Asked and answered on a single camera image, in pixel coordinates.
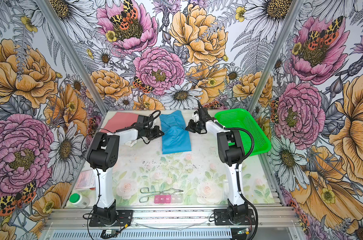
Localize blue t-shirt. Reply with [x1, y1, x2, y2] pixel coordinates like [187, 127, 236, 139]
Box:
[160, 111, 191, 155]

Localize green plastic basket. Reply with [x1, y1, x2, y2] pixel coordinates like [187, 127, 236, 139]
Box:
[214, 108, 272, 157]

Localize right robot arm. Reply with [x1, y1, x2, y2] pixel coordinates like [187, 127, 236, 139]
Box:
[186, 111, 249, 224]

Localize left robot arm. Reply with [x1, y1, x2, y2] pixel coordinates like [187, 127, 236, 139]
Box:
[86, 110, 164, 227]

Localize folded pink t-shirt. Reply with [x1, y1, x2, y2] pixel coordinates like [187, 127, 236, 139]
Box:
[99, 111, 138, 133]

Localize metal tongs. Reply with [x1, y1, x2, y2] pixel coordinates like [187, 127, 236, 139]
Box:
[139, 187, 184, 203]

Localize pink pill organizer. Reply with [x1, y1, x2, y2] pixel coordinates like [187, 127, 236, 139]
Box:
[154, 195, 183, 204]

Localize red white small box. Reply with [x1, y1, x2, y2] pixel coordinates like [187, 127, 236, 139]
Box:
[75, 170, 95, 190]

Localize green lid white jar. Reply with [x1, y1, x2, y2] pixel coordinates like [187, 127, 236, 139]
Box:
[69, 193, 90, 208]

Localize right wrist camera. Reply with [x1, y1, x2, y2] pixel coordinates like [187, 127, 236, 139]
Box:
[192, 111, 200, 123]

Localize left black cable conduit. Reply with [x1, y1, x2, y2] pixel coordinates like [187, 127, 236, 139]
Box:
[115, 109, 161, 134]

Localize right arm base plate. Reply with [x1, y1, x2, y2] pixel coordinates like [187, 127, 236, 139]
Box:
[213, 209, 256, 226]

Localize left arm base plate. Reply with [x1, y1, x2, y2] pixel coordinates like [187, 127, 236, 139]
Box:
[88, 210, 133, 227]

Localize aluminium front rail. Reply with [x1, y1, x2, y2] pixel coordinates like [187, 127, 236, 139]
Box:
[46, 204, 299, 230]

